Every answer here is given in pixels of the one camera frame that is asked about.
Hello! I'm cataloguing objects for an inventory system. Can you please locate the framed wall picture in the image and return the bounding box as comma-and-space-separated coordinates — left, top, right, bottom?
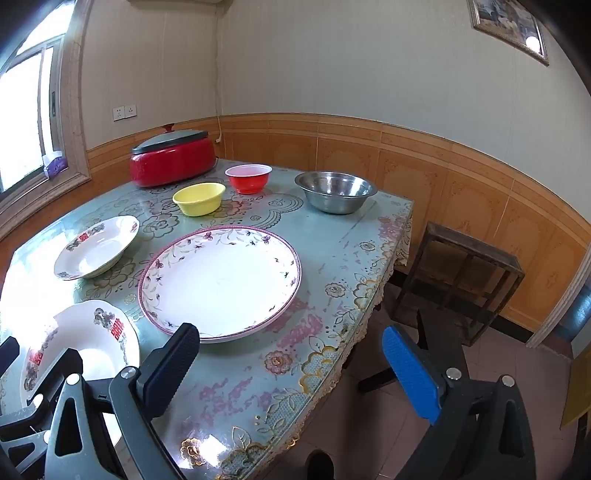
467, 0, 550, 66

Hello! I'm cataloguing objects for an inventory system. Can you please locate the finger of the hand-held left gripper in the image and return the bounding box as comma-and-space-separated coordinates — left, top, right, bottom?
0, 336, 21, 377
21, 348, 84, 416

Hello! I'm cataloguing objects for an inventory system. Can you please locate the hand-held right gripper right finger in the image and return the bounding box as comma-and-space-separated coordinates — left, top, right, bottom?
381, 310, 539, 480

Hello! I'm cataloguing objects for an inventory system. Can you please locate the stainless steel bowl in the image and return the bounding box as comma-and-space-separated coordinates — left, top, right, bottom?
294, 171, 378, 215

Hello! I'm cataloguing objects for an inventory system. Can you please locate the wooden stool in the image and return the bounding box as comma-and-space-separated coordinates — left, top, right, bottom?
390, 222, 526, 348

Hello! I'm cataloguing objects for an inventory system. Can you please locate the black table foot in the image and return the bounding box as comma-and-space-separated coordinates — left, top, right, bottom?
358, 367, 394, 394

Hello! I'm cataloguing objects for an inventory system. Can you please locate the large purple-rimmed floral plate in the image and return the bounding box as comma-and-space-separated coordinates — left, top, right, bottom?
137, 226, 302, 343

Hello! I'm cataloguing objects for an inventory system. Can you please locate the red plastic bowl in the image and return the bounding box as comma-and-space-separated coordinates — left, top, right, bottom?
225, 164, 273, 195

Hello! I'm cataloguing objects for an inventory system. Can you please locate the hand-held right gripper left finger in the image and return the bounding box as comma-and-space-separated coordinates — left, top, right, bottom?
44, 323, 201, 480

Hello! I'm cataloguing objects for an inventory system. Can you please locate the yellow panel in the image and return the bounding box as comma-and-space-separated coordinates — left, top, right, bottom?
560, 354, 591, 431

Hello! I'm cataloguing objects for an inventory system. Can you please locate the purple tissue pack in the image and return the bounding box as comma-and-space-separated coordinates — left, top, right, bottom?
42, 151, 68, 177

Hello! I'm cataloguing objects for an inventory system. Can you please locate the red electric cooker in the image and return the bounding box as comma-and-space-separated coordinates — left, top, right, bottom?
129, 136, 218, 188

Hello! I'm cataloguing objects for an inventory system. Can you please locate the floral green tablecloth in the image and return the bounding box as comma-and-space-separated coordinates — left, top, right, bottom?
0, 159, 414, 480

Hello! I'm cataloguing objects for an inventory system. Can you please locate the window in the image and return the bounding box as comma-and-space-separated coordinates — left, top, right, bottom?
0, 0, 93, 208

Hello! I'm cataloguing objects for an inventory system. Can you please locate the grey cooker lid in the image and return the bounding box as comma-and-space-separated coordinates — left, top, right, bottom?
130, 124, 211, 155

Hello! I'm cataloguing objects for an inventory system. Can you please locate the yellow plastic bowl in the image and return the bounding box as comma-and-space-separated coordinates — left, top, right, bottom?
172, 182, 226, 217

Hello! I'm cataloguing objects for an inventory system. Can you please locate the white plate with red print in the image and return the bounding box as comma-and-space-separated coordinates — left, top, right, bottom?
54, 215, 140, 281
18, 300, 140, 450

